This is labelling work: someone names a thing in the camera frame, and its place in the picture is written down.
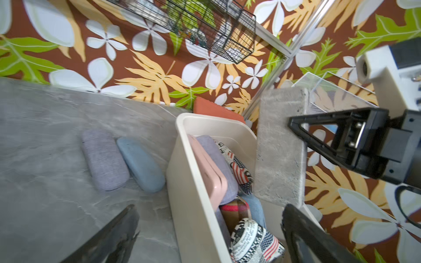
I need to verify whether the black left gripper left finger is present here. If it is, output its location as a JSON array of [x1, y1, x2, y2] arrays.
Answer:
[[63, 204, 139, 263]]

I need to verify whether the cream plastic storage box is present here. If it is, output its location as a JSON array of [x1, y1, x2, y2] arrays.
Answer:
[[166, 113, 257, 263]]

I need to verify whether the pale blue glasses case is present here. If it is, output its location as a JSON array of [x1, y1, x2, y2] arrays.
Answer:
[[239, 193, 266, 228]]

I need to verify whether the light blue fabric glasses case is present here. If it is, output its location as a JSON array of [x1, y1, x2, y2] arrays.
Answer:
[[116, 137, 166, 193]]

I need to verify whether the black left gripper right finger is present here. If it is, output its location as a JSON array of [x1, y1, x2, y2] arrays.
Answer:
[[282, 204, 359, 263]]

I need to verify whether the purple fabric glasses case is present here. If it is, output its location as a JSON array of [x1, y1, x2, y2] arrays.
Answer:
[[81, 129, 129, 192]]

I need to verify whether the flag newspaper glasses case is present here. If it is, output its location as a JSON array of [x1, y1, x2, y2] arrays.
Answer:
[[229, 218, 285, 263]]

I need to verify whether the pink glasses case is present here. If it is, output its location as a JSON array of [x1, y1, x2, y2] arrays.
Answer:
[[188, 135, 228, 211]]

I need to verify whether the lavender fabric glasses case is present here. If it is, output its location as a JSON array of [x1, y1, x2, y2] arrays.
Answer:
[[215, 208, 231, 248]]

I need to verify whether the lilac fabric glasses case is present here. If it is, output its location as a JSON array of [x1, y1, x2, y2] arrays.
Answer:
[[196, 135, 239, 206]]

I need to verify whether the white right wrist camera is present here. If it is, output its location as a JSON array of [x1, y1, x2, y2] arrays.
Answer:
[[356, 37, 421, 118]]

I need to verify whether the grey stone block case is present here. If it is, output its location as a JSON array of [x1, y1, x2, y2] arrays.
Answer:
[[253, 87, 309, 207]]

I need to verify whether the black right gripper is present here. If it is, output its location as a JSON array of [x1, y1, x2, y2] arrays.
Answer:
[[288, 107, 421, 189]]

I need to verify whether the black wire basket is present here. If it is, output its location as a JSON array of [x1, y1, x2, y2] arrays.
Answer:
[[112, 1, 256, 64]]

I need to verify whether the plaid glasses case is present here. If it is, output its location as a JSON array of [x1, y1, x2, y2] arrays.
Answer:
[[219, 196, 252, 233]]

